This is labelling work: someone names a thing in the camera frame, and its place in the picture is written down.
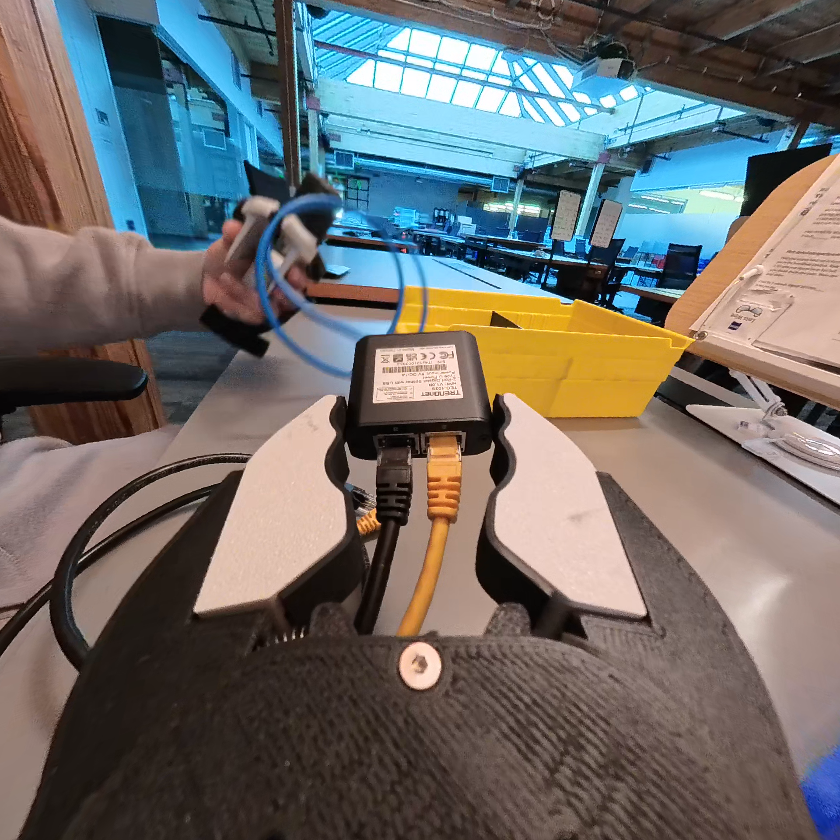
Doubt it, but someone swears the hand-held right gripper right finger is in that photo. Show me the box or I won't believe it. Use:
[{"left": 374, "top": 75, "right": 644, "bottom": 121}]
[{"left": 474, "top": 392, "right": 651, "bottom": 639}]

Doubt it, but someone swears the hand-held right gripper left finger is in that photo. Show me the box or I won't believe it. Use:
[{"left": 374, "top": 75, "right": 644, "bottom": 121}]
[{"left": 193, "top": 395, "right": 367, "bottom": 634}]

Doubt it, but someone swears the blue network cable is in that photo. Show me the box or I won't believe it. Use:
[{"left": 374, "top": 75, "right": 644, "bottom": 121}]
[{"left": 255, "top": 193, "right": 429, "bottom": 378}]

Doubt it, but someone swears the yellow network cable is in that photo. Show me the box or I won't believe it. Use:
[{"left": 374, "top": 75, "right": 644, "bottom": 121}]
[{"left": 395, "top": 433, "right": 463, "bottom": 637}]

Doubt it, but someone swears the yellow plastic bin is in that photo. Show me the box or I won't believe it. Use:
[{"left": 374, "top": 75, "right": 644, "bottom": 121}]
[{"left": 394, "top": 285, "right": 695, "bottom": 419}]

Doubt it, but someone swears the black network splitter box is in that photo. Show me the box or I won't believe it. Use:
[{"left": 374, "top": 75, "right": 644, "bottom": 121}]
[{"left": 346, "top": 331, "right": 494, "bottom": 462}]

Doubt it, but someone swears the person's left forearm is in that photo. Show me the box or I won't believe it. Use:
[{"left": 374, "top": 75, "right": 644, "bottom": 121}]
[{"left": 0, "top": 217, "right": 211, "bottom": 358}]

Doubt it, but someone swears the grey desk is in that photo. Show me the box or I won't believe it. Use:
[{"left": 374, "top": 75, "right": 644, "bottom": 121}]
[{"left": 0, "top": 243, "right": 840, "bottom": 828}]

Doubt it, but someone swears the person's left hand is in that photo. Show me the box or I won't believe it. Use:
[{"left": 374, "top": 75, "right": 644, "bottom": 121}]
[{"left": 199, "top": 220, "right": 312, "bottom": 329}]

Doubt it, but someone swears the black office chair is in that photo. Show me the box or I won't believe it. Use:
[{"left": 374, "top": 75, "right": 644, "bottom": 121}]
[
  {"left": 658, "top": 243, "right": 703, "bottom": 291},
  {"left": 0, "top": 357, "right": 150, "bottom": 421}
]

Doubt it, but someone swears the white board panel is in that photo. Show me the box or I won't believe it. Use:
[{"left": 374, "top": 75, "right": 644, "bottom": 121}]
[
  {"left": 587, "top": 199, "right": 623, "bottom": 249},
  {"left": 550, "top": 190, "right": 583, "bottom": 241}
]

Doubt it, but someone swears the printed paper sheet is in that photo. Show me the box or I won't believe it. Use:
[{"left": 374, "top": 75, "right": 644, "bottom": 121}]
[{"left": 692, "top": 161, "right": 840, "bottom": 368}]

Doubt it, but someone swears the ceiling projector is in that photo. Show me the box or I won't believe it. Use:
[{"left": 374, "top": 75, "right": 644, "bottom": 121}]
[{"left": 573, "top": 58, "right": 635, "bottom": 94}]

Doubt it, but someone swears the blue plastic bin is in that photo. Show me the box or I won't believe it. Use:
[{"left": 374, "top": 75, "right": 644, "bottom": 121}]
[{"left": 799, "top": 748, "right": 840, "bottom": 840}]

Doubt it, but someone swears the black monitor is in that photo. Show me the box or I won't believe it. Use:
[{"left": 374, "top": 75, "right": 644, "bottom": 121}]
[{"left": 740, "top": 141, "right": 836, "bottom": 217}]

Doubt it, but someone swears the black network cable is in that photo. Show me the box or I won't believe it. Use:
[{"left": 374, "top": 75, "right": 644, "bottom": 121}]
[{"left": 0, "top": 436, "right": 416, "bottom": 672}]

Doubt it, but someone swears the wooden door frame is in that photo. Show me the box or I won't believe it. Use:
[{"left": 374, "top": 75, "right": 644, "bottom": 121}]
[{"left": 0, "top": 0, "right": 165, "bottom": 444}]

